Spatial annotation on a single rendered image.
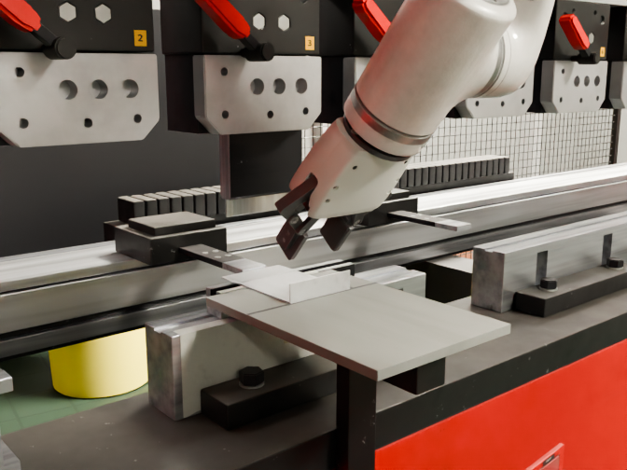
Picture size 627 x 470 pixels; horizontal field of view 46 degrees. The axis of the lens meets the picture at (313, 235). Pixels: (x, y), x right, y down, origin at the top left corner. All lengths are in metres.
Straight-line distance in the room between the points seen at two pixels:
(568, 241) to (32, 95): 0.90
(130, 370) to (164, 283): 1.98
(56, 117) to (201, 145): 0.73
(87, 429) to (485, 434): 0.49
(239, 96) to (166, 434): 0.35
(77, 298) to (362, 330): 0.45
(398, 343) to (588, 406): 0.59
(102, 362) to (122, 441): 2.20
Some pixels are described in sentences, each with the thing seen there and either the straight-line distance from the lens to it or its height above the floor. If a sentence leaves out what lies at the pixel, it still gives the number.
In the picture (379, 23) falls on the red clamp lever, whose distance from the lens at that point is 0.85.
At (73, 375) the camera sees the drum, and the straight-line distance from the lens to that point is 3.05.
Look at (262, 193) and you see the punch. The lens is 0.84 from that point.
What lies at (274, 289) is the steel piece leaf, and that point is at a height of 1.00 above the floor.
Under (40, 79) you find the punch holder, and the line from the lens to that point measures 0.68.
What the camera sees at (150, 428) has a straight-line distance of 0.82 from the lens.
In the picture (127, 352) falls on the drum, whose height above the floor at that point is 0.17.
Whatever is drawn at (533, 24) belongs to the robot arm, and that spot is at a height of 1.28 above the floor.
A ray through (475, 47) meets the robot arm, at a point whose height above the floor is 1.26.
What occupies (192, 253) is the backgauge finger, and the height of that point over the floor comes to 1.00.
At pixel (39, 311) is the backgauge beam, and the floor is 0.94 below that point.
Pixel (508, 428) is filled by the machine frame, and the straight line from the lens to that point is 1.05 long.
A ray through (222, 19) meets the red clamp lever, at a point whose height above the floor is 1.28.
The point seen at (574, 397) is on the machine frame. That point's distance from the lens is 1.17.
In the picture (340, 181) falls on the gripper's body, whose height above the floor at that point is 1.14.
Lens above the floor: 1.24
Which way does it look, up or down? 12 degrees down
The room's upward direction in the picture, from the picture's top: straight up
